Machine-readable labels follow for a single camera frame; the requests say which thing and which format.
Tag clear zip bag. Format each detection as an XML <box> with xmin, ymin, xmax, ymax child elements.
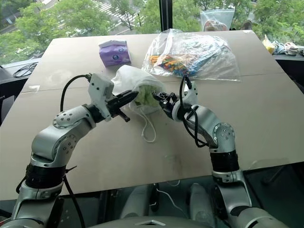
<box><xmin>199</xmin><ymin>9</ymin><xmax>236</xmax><ymax>32</ymax></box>

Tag black cable coil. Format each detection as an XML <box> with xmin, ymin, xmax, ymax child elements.
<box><xmin>12</xmin><ymin>62</ymin><xmax>38</xmax><ymax>78</ymax></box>

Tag white drawstring bag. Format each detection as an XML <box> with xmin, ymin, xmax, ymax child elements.
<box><xmin>110</xmin><ymin>65</ymin><xmax>166</xmax><ymax>143</ymax></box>

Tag light green towel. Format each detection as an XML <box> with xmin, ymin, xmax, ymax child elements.
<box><xmin>133</xmin><ymin>85</ymin><xmax>159</xmax><ymax>107</ymax></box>

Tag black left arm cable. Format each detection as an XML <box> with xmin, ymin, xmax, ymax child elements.
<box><xmin>60</xmin><ymin>74</ymin><xmax>92</xmax><ymax>112</ymax></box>

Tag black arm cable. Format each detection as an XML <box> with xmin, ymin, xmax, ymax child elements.
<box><xmin>179</xmin><ymin>76</ymin><xmax>210</xmax><ymax>147</ymax></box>
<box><xmin>60</xmin><ymin>74</ymin><xmax>92</xmax><ymax>112</ymax></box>

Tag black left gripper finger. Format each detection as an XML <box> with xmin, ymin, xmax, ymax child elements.
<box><xmin>115</xmin><ymin>109</ymin><xmax>131</xmax><ymax>123</ymax></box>
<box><xmin>113</xmin><ymin>91</ymin><xmax>139</xmax><ymax>105</ymax></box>

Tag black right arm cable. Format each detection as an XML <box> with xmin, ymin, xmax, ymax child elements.
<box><xmin>179</xmin><ymin>76</ymin><xmax>210</xmax><ymax>147</ymax></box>

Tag dark window frame post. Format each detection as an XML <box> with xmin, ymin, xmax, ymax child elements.
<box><xmin>160</xmin><ymin>0</ymin><xmax>173</xmax><ymax>32</ymax></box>

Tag pale cloth pile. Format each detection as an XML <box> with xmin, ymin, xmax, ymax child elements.
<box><xmin>273</xmin><ymin>40</ymin><xmax>300</xmax><ymax>56</ymax></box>

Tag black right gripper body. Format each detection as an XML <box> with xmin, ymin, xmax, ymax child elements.
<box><xmin>161</xmin><ymin>92</ymin><xmax>181</xmax><ymax>120</ymax></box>

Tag yellow soft item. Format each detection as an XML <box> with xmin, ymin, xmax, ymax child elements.
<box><xmin>262</xmin><ymin>34</ymin><xmax>276</xmax><ymax>54</ymax></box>

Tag thin white cable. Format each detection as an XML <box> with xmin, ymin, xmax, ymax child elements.
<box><xmin>154</xmin><ymin>180</ymin><xmax>189</xmax><ymax>219</ymax></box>

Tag clear bag of colourful blocks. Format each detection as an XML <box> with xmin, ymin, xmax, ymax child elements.
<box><xmin>141</xmin><ymin>28</ymin><xmax>242</xmax><ymax>83</ymax></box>

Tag purple tissue pack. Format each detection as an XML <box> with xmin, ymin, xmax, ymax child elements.
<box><xmin>98</xmin><ymin>39</ymin><xmax>133</xmax><ymax>68</ymax></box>

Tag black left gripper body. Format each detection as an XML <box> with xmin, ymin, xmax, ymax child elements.
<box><xmin>105</xmin><ymin>96</ymin><xmax>123</xmax><ymax>118</ymax></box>

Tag grey rounded robot leg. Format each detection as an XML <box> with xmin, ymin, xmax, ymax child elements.
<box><xmin>120</xmin><ymin>184</ymin><xmax>153</xmax><ymax>219</ymax></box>
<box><xmin>189</xmin><ymin>183</ymin><xmax>216</xmax><ymax>228</ymax></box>

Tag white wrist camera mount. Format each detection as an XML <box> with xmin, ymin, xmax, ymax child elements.
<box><xmin>171</xmin><ymin>81</ymin><xmax>199</xmax><ymax>122</ymax></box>
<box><xmin>87</xmin><ymin>73</ymin><xmax>115</xmax><ymax>122</ymax></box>

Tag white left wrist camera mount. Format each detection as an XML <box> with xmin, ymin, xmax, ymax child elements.
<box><xmin>87</xmin><ymin>73</ymin><xmax>115</xmax><ymax>122</ymax></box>

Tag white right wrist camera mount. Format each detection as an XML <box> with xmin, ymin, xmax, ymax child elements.
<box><xmin>171</xmin><ymin>81</ymin><xmax>199</xmax><ymax>122</ymax></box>

